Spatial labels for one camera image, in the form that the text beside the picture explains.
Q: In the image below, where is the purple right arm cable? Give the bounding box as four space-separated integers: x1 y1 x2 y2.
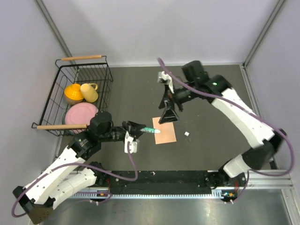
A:
157 57 295 203

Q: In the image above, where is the black wire basket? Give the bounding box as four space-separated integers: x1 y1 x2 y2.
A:
31 55 113 136

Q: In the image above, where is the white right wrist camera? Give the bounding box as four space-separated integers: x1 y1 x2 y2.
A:
157 71 174 94

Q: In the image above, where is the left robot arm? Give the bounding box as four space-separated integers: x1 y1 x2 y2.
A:
11 111 146 225

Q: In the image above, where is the yellow mug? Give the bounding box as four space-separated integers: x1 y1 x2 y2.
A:
80 83 98 103

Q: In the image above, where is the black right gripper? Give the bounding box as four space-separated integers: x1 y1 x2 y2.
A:
159 82 197 125

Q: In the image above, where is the pink plate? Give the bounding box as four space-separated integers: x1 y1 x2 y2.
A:
65 102 98 125

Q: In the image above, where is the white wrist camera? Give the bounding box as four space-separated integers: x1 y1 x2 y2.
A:
124 131 139 154
157 71 174 94

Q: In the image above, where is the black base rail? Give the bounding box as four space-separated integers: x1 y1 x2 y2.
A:
78 171 247 201

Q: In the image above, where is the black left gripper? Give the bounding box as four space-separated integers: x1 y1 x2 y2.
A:
100 120 146 142

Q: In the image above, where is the orange bowl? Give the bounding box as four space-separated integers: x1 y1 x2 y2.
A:
64 83 84 105

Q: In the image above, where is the white green glue stick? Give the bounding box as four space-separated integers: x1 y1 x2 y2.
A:
140 127 161 134

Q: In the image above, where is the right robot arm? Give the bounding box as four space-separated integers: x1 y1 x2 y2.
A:
157 60 285 187

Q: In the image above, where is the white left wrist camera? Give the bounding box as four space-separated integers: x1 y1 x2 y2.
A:
124 131 139 154

